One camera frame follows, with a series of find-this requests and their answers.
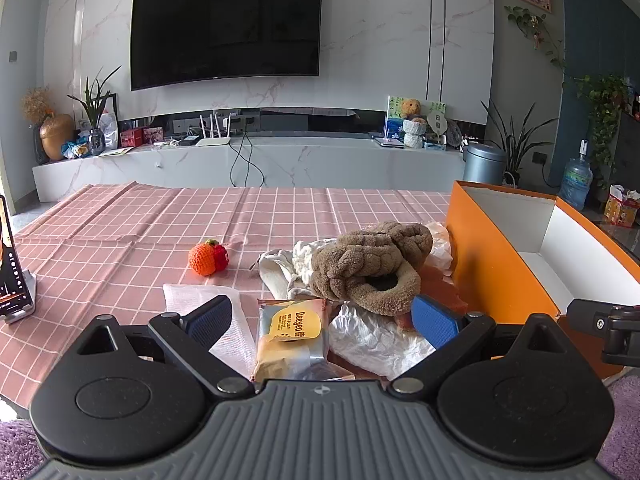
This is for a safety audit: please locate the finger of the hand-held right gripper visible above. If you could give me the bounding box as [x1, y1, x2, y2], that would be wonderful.
[567, 298, 640, 367]

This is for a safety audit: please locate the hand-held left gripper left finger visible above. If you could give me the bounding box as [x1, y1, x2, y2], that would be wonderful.
[79, 294, 256, 397]

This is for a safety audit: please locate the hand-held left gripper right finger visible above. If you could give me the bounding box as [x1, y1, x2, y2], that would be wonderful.
[387, 294, 567, 396]

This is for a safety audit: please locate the brown plush slipper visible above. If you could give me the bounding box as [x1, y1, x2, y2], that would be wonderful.
[309, 245, 422, 317]
[336, 221, 434, 273]

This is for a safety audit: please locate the orange cardboard box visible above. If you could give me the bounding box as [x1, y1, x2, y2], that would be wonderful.
[444, 180, 640, 382]

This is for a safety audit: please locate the white cloth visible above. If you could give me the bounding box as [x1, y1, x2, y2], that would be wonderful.
[256, 240, 333, 302]

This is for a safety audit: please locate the white tissue paper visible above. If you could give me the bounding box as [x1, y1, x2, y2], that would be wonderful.
[163, 283, 259, 379]

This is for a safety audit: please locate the orange crocheted toy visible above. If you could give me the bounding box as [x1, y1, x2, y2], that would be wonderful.
[188, 239, 230, 277]

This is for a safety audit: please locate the white crinkled plastic bag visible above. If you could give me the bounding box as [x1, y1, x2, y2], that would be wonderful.
[328, 302, 439, 382]

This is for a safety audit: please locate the yellow label snack packet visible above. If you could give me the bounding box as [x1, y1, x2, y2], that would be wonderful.
[251, 297, 357, 384]

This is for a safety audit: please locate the red tissue box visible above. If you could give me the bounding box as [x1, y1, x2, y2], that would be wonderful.
[603, 184, 640, 229]

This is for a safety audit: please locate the purple rug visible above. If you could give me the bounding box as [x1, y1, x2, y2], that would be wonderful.
[0, 374, 640, 480]

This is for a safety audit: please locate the pink checked tablecloth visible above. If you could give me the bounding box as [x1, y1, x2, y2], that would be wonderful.
[0, 182, 623, 408]

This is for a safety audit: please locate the blue water bottle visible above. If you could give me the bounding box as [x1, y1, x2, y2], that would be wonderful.
[558, 139, 595, 212]

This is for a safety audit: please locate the grey metal trash can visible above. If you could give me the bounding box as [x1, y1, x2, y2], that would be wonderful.
[462, 142, 509, 187]

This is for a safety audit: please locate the white marble tv cabinet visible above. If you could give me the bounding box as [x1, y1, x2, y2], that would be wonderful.
[32, 136, 469, 204]

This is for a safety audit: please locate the white router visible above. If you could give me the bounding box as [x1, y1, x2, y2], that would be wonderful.
[195, 113, 234, 148]

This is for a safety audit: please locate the grey phone stand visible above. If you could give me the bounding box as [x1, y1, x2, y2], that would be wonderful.
[3, 269, 39, 324]

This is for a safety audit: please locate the tall potted plant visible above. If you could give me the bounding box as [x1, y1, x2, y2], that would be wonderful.
[479, 99, 559, 187]

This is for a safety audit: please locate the white knitted holder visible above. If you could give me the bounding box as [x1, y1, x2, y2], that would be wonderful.
[402, 118, 427, 149]

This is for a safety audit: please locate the round paper fan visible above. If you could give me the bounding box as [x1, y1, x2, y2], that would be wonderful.
[426, 110, 446, 142]

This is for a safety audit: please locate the bushy ivy plant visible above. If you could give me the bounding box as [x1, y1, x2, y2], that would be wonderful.
[564, 73, 632, 187]

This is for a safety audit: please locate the colourful painting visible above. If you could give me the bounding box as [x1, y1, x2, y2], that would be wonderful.
[384, 94, 406, 142]

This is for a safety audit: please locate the black smartphone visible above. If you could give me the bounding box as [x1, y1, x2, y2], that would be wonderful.
[0, 195, 26, 319]

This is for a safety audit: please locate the blue snack bag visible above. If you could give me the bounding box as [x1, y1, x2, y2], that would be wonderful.
[60, 140, 91, 160]

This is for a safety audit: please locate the gold round vase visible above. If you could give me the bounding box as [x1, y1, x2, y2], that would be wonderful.
[39, 113, 76, 162]

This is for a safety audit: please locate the green leafy plant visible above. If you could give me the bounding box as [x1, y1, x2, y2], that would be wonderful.
[67, 65, 123, 134]

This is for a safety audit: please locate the dried flower bunch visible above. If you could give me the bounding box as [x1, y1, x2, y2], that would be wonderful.
[20, 85, 54, 126]

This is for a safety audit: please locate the hanging ivy plant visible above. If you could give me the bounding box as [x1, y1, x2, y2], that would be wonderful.
[503, 4, 567, 69]

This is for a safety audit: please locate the black cable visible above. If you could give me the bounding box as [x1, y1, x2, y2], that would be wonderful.
[229, 129, 267, 189]

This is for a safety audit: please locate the black wall television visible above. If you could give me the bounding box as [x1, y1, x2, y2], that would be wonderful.
[130, 0, 324, 92]

